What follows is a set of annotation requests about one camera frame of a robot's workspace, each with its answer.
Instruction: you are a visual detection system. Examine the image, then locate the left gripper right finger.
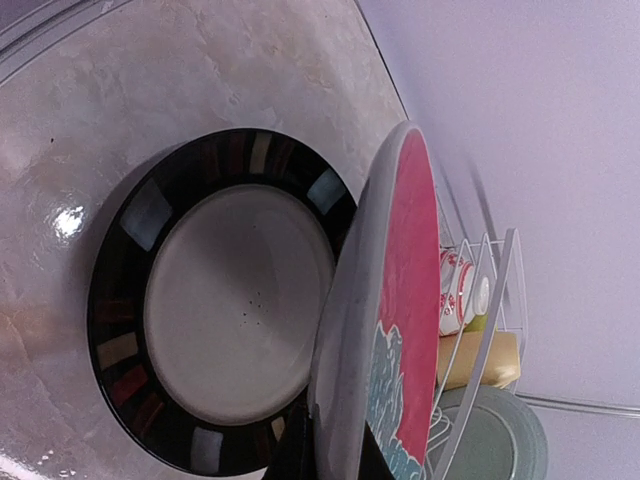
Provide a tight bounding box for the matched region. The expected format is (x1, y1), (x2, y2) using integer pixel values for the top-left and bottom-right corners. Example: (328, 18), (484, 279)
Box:
(358, 424), (394, 480)

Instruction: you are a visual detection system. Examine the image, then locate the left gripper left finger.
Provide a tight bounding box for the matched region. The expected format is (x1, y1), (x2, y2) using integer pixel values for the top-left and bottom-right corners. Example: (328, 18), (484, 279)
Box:
(264, 402), (318, 480)

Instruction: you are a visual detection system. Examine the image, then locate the grey red wave plate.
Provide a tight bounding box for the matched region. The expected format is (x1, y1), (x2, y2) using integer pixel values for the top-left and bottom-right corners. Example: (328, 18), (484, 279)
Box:
(308, 121), (440, 479)

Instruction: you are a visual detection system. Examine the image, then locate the teal green plate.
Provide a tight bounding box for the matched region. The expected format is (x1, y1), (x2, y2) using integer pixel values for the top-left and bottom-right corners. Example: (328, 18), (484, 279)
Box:
(446, 385), (548, 479)

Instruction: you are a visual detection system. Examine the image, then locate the black rimmed striped plate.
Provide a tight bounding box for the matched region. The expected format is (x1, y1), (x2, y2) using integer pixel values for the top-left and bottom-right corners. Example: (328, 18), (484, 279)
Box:
(87, 128), (356, 479)

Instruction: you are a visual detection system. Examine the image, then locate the pale yellow mug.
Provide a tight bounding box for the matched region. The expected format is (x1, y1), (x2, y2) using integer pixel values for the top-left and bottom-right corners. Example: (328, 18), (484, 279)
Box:
(435, 330), (522, 391)

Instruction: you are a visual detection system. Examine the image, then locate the lime green bowl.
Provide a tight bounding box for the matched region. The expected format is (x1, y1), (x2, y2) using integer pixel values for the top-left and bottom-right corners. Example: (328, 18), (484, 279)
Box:
(464, 314), (488, 333)

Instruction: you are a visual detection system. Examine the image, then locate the white red patterned bowl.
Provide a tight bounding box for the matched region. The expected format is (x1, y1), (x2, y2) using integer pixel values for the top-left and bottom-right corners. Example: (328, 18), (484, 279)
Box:
(439, 248), (490, 336)

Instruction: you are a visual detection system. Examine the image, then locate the white wire dish rack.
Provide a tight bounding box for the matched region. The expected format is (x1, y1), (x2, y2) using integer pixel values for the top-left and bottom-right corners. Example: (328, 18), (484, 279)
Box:
(424, 149), (640, 480)

